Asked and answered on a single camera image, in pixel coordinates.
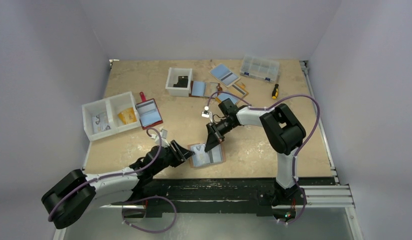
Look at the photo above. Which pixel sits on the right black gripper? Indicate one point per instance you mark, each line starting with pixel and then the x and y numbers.
pixel 214 130

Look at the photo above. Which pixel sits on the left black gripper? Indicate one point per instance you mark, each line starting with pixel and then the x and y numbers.
pixel 182 153

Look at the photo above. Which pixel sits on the pink card holder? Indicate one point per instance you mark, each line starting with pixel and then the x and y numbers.
pixel 202 159

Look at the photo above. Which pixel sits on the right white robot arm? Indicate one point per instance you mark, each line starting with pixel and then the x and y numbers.
pixel 284 132

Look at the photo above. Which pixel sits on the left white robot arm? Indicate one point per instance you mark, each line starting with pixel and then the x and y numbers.
pixel 77 192

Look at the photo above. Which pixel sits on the brown open card holder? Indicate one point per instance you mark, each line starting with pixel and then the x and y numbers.
pixel 200 89

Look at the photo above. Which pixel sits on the orange card holder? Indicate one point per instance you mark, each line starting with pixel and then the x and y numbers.
pixel 237 92

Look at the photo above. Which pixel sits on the red card holder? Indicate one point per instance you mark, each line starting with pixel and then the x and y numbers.
pixel 148 112

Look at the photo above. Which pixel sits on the white card holder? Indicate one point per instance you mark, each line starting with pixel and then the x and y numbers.
pixel 224 75

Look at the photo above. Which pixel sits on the orange card in bin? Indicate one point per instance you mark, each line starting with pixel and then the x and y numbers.
pixel 127 116

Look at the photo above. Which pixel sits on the printed card in bin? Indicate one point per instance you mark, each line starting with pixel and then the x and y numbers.
pixel 100 123

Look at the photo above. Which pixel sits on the black object in box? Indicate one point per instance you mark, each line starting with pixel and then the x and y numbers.
pixel 182 82

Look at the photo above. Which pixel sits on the small white square box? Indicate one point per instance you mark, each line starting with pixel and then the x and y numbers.
pixel 173 74

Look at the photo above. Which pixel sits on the yellow black screwdriver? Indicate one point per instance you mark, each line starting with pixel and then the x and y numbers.
pixel 275 91

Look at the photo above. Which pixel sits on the clear plastic organizer box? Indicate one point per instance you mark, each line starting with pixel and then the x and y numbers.
pixel 260 68

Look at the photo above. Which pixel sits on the white two-compartment bin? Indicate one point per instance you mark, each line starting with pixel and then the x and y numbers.
pixel 112 106

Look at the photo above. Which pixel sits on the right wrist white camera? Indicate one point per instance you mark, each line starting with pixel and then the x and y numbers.
pixel 206 113

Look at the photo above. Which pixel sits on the wrist white camera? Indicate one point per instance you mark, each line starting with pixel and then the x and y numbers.
pixel 163 134
pixel 206 113

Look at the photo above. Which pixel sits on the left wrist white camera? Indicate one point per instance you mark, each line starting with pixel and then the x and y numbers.
pixel 163 134

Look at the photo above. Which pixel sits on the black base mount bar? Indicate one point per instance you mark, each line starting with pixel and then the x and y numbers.
pixel 208 196

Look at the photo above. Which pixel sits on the aluminium frame rail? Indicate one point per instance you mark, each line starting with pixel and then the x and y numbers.
pixel 324 210

